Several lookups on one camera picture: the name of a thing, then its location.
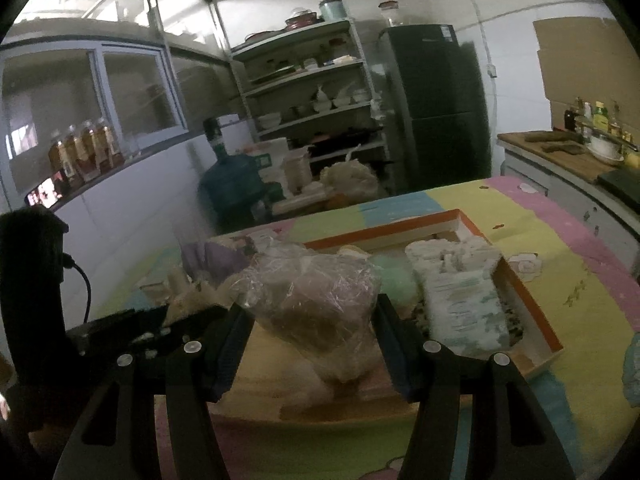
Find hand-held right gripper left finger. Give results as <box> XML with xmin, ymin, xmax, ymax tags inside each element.
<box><xmin>52</xmin><ymin>302</ymin><xmax>255</xmax><ymax>480</ymax></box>

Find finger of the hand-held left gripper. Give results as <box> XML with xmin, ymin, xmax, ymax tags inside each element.
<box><xmin>135</xmin><ymin>305</ymin><xmax>231</xmax><ymax>361</ymax></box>
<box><xmin>97</xmin><ymin>307</ymin><xmax>168</xmax><ymax>346</ymax></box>

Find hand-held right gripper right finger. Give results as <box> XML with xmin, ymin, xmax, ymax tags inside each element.
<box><xmin>372</xmin><ymin>293</ymin><xmax>576</xmax><ymax>480</ymax></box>

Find cream plush rabbit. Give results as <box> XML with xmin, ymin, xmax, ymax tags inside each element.
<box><xmin>167</xmin><ymin>265</ymin><xmax>226</xmax><ymax>323</ymax></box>

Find orange rimmed cardboard box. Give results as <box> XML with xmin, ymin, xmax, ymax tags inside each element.
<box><xmin>207</xmin><ymin>208</ymin><xmax>566</xmax><ymax>423</ymax></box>

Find green tissue pack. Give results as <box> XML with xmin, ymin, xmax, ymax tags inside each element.
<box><xmin>422</xmin><ymin>267</ymin><xmax>512</xmax><ymax>357</ymax></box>

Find beige plush toy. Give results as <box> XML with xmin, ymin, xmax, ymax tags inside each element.
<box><xmin>234</xmin><ymin>241</ymin><xmax>383</xmax><ymax>401</ymax></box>

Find white tissue pack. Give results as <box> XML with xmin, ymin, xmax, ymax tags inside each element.
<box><xmin>406</xmin><ymin>236</ymin><xmax>503</xmax><ymax>276</ymax></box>

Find leopard print pouch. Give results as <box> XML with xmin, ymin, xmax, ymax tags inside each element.
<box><xmin>410</xmin><ymin>300</ymin><xmax>526</xmax><ymax>348</ymax></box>

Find purple plush toy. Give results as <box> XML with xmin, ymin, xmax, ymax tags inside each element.
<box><xmin>182</xmin><ymin>239</ymin><xmax>246</xmax><ymax>283</ymax></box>

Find smartphone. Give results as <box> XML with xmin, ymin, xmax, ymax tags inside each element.
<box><xmin>27</xmin><ymin>177</ymin><xmax>60</xmax><ymax>208</ymax></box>

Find blue water jug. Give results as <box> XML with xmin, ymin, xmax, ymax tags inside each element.
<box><xmin>199</xmin><ymin>152</ymin><xmax>273</xmax><ymax>226</ymax></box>

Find wooden crate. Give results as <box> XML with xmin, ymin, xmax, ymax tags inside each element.
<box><xmin>272</xmin><ymin>192</ymin><xmax>341</xmax><ymax>216</ymax></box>

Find translucent pink container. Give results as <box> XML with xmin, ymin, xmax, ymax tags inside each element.
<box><xmin>282</xmin><ymin>150</ymin><xmax>313</xmax><ymax>193</ymax></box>

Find white bucket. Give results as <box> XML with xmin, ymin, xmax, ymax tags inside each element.
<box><xmin>250</xmin><ymin>140</ymin><xmax>291</xmax><ymax>186</ymax></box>

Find filled plastic bag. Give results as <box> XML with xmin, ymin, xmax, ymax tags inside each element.
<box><xmin>320</xmin><ymin>160</ymin><xmax>381</xmax><ymax>201</ymax></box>

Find black water pump dispenser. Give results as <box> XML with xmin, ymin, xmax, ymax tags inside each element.
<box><xmin>202</xmin><ymin>117</ymin><xmax>226</xmax><ymax>153</ymax></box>

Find colourful play mat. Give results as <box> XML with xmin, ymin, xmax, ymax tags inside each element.
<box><xmin>90</xmin><ymin>175</ymin><xmax>640</xmax><ymax>480</ymax></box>

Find sliding glass window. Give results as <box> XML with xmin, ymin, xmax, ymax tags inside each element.
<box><xmin>0</xmin><ymin>42</ymin><xmax>188</xmax><ymax>196</ymax></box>

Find black pans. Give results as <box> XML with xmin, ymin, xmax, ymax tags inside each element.
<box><xmin>305</xmin><ymin>130</ymin><xmax>381</xmax><ymax>153</ymax></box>

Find kitchen counter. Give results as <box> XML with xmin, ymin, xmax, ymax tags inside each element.
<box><xmin>497</xmin><ymin>130</ymin><xmax>640</xmax><ymax>251</ymax></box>

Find row of white dishes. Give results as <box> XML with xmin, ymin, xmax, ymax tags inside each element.
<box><xmin>257</xmin><ymin>85</ymin><xmax>373</xmax><ymax>131</ymax></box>

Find dark refrigerator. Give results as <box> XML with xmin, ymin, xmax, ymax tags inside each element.
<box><xmin>377</xmin><ymin>24</ymin><xmax>493</xmax><ymax>193</ymax></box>

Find black cooktop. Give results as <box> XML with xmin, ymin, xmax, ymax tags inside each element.
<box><xmin>597</xmin><ymin>167</ymin><xmax>640</xmax><ymax>201</ymax></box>

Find white bowl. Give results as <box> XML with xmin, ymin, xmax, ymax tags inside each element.
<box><xmin>586</xmin><ymin>135</ymin><xmax>626</xmax><ymax>166</ymax></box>

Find metal shelf rack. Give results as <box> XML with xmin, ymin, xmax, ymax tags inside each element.
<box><xmin>230</xmin><ymin>17</ymin><xmax>393</xmax><ymax>196</ymax></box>

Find row of condiment bottles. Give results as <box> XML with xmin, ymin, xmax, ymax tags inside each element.
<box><xmin>564</xmin><ymin>96</ymin><xmax>636</xmax><ymax>146</ymax></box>

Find red pot with glass lid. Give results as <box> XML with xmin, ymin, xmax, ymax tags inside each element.
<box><xmin>285</xmin><ymin>7</ymin><xmax>320</xmax><ymax>30</ymax></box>

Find teal canister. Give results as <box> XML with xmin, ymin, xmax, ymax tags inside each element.
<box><xmin>319</xmin><ymin>0</ymin><xmax>347</xmax><ymax>23</ymax></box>

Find glass jar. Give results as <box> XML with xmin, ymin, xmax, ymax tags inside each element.
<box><xmin>378</xmin><ymin>0</ymin><xmax>403</xmax><ymax>27</ymax></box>

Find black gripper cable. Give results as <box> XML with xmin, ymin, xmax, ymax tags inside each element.
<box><xmin>64</xmin><ymin>254</ymin><xmax>93</xmax><ymax>323</ymax></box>

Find cardboard sheet on wall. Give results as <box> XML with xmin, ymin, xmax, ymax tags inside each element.
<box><xmin>532</xmin><ymin>16</ymin><xmax>640</xmax><ymax>133</ymax></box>

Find white wall cable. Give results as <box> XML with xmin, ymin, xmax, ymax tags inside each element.
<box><xmin>457</xmin><ymin>0</ymin><xmax>493</xmax><ymax>68</ymax></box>

